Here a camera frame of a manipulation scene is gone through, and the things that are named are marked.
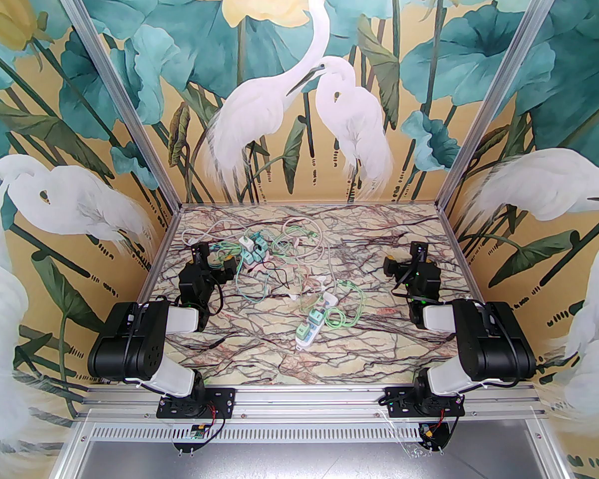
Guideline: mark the green plug adaptor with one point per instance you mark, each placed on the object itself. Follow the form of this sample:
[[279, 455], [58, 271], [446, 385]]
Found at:
[[253, 258], [260, 242]]

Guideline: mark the teal plug adaptor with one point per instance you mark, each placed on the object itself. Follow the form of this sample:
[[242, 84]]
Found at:
[[315, 312]]

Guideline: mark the white power strip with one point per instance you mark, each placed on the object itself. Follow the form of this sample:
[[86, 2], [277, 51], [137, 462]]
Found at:
[[306, 336]]

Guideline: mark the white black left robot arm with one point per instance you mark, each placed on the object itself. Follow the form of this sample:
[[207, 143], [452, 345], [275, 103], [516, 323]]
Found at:
[[130, 342]]

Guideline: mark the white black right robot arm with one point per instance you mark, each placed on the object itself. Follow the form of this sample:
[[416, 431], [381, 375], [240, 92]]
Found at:
[[494, 342]]

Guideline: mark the light green plug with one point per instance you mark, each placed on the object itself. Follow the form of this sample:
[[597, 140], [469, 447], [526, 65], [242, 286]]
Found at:
[[321, 321]]

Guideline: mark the white charger cube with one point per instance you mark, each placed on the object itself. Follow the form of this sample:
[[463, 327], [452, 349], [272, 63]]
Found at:
[[243, 242]]

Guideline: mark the small green circuit board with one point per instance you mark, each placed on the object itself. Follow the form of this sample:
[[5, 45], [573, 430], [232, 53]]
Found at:
[[197, 432]]

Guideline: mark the perforated metal strip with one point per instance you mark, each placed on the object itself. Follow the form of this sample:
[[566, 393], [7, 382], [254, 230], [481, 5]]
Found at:
[[309, 433]]

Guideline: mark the grey metal sheet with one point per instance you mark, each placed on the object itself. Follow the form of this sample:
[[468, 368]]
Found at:
[[304, 462]]

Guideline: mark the aluminium table side rail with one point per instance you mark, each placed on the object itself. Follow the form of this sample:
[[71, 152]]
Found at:
[[152, 277], [456, 247]]

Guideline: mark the aluminium table end rail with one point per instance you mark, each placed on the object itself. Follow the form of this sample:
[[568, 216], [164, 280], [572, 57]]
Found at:
[[309, 205]]

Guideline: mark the black bracket yellow connector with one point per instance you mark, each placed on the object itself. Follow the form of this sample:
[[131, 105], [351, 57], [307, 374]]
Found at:
[[442, 439]]

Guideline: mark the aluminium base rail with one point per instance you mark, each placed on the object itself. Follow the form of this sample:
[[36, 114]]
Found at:
[[309, 399]]

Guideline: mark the aluminium frame post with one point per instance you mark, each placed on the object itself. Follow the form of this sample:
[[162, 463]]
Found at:
[[504, 88], [116, 88]]

